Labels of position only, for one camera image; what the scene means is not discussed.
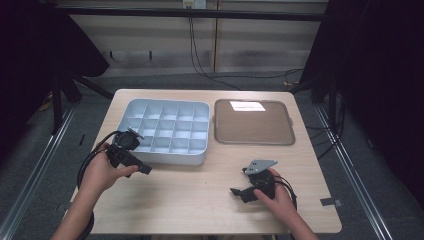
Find grey tape strip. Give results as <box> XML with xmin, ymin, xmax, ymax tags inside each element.
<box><xmin>319</xmin><ymin>197</ymin><xmax>343</xmax><ymax>208</ymax></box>
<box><xmin>56</xmin><ymin>201</ymin><xmax>76</xmax><ymax>212</ymax></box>

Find white wall socket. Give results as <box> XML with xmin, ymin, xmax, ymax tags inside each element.
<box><xmin>182</xmin><ymin>0</ymin><xmax>208</xmax><ymax>10</ymax></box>

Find hand-held gripper black cable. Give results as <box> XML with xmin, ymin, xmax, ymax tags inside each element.
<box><xmin>273</xmin><ymin>175</ymin><xmax>298</xmax><ymax>209</ymax></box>
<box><xmin>75</xmin><ymin>130</ymin><xmax>123</xmax><ymax>240</ymax></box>

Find black floor cables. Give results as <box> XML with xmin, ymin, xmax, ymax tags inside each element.
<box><xmin>306</xmin><ymin>96</ymin><xmax>346</xmax><ymax>159</ymax></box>

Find person's left hand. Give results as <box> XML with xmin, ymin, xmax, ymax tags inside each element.
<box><xmin>79</xmin><ymin>142</ymin><xmax>140</xmax><ymax>196</ymax></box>

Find white paper label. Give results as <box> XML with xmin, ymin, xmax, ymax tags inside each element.
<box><xmin>229</xmin><ymin>100</ymin><xmax>267</xmax><ymax>112</ymax></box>

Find black metal stand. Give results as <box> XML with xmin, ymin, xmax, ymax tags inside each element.
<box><xmin>286</xmin><ymin>76</ymin><xmax>338</xmax><ymax>134</ymax></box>
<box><xmin>49</xmin><ymin>73</ymin><xmax>114</xmax><ymax>136</ymax></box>

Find white divided organizer box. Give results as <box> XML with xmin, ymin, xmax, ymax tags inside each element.
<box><xmin>116</xmin><ymin>98</ymin><xmax>211</xmax><ymax>166</ymax></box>

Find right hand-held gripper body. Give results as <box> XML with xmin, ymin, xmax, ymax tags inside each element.
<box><xmin>242</xmin><ymin>159</ymin><xmax>279</xmax><ymax>201</ymax></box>

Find black hanging power cable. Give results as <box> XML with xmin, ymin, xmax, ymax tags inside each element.
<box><xmin>188</xmin><ymin>16</ymin><xmax>304</xmax><ymax>91</ymax></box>

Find black horizontal metal bar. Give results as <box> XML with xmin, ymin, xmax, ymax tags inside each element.
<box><xmin>39</xmin><ymin>6</ymin><xmax>329</xmax><ymax>23</ymax></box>

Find person's right hand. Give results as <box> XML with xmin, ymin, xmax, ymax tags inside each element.
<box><xmin>253</xmin><ymin>168</ymin><xmax>298</xmax><ymax>218</ymax></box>

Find right hand-held gripper black cable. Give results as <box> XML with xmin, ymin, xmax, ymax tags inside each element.
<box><xmin>273</xmin><ymin>175</ymin><xmax>298</xmax><ymax>209</ymax></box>

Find metal floor rail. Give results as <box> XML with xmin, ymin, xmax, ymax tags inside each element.
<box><xmin>0</xmin><ymin>106</ymin><xmax>76</xmax><ymax>240</ymax></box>
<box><xmin>314</xmin><ymin>104</ymin><xmax>394</xmax><ymax>240</ymax></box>

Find brown square tray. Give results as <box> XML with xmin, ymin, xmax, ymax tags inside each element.
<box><xmin>213</xmin><ymin>98</ymin><xmax>296</xmax><ymax>147</ymax></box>

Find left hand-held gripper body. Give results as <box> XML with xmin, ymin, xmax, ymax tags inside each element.
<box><xmin>105</xmin><ymin>128</ymin><xmax>145</xmax><ymax>169</ymax></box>

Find left hand-held gripper black cable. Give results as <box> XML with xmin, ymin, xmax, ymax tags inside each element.
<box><xmin>75</xmin><ymin>130</ymin><xmax>123</xmax><ymax>240</ymax></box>

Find black curtain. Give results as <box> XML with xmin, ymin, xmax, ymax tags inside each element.
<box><xmin>299</xmin><ymin>0</ymin><xmax>424</xmax><ymax>208</ymax></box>
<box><xmin>0</xmin><ymin>0</ymin><xmax>111</xmax><ymax>161</ymax></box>

